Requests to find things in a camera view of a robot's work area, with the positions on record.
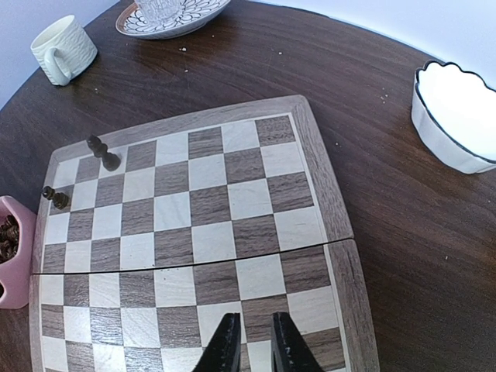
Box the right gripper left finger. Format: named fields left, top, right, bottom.
left=193, top=313, right=241, bottom=372

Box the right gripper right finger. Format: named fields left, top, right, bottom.
left=270, top=312, right=324, bottom=372

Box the wooden chess board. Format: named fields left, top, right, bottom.
left=29, top=95, right=380, bottom=371

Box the dark chess bishop piece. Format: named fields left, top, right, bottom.
left=86, top=134, right=121, bottom=171

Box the dark chess pawn piece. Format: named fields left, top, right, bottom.
left=42, top=186, right=70, bottom=210

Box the pink bowl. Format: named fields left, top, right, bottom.
left=1, top=196, right=36, bottom=309

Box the white scalloped bowl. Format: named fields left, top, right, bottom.
left=411, top=60, right=495, bottom=174

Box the patterned ceramic plate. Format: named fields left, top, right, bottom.
left=115, top=0, right=230, bottom=40

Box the cream ribbed mug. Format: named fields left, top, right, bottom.
left=30, top=15, right=98, bottom=86

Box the clear drinking glass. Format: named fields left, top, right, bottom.
left=134, top=0, right=182, bottom=22

